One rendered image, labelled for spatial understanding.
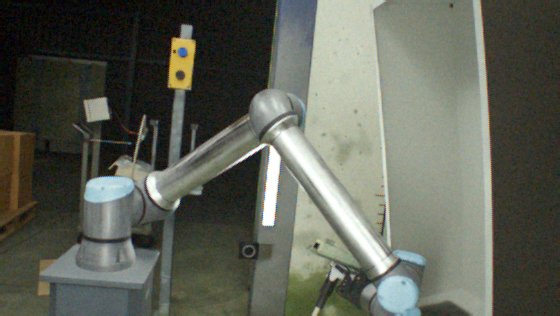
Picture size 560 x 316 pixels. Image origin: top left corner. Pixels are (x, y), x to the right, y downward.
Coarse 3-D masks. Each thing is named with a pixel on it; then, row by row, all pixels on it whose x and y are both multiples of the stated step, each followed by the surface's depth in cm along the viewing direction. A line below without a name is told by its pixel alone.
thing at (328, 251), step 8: (320, 240) 127; (328, 240) 126; (320, 248) 124; (328, 248) 124; (336, 248) 127; (320, 256) 124; (328, 256) 125; (336, 256) 126; (344, 256) 128; (352, 256) 129; (344, 264) 129; (352, 264) 130; (328, 280) 128; (336, 280) 129; (320, 288) 130; (328, 288) 128; (320, 296) 129; (328, 296) 128; (320, 304) 128
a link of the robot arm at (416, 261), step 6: (396, 252) 101; (402, 252) 102; (408, 252) 103; (402, 258) 98; (408, 258) 97; (414, 258) 97; (420, 258) 98; (414, 264) 97; (420, 264) 97; (420, 270) 97; (420, 276) 94
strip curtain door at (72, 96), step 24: (24, 72) 977; (48, 72) 986; (72, 72) 996; (96, 72) 1005; (24, 96) 982; (48, 96) 991; (72, 96) 1001; (96, 96) 1011; (24, 120) 986; (48, 120) 996; (72, 120) 1006; (72, 144) 1010
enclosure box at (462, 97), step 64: (384, 0) 130; (448, 0) 143; (512, 0) 87; (384, 64) 145; (448, 64) 150; (512, 64) 88; (384, 128) 147; (448, 128) 153; (512, 128) 90; (448, 192) 155; (512, 192) 91; (448, 256) 158; (512, 256) 93
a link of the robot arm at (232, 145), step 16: (288, 96) 108; (304, 112) 116; (240, 128) 115; (208, 144) 121; (224, 144) 117; (240, 144) 116; (256, 144) 116; (192, 160) 122; (208, 160) 120; (224, 160) 119; (240, 160) 121; (160, 176) 129; (176, 176) 125; (192, 176) 123; (208, 176) 124; (144, 192) 128; (160, 192) 128; (176, 192) 127; (160, 208) 129
